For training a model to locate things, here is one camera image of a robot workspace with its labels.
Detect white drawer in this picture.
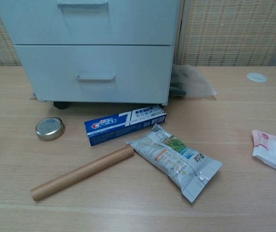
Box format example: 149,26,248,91
14,44,175,102

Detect short silver drawer handle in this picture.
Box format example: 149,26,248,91
76,73,116,83

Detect white drawer cabinet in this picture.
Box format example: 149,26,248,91
0,0,186,107

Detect blue Crest toothpaste box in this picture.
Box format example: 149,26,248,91
84,105,167,147

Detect silver printed snack bag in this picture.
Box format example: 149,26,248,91
125,124,223,204

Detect clear plastic bag dark contents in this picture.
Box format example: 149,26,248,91
169,64,218,100

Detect wooden rolling pin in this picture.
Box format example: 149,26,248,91
30,145,135,202

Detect black caster wheel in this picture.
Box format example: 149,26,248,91
53,101,70,110

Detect round metal tin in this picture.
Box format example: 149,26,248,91
35,116,66,141

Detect white round desk grommet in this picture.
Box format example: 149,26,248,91
246,72,268,83

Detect pink wet wipes pack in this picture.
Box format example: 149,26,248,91
251,129,276,176

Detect white drawer front panel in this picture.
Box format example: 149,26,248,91
0,0,177,46

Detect long silver drawer handle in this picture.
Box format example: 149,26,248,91
57,0,109,10

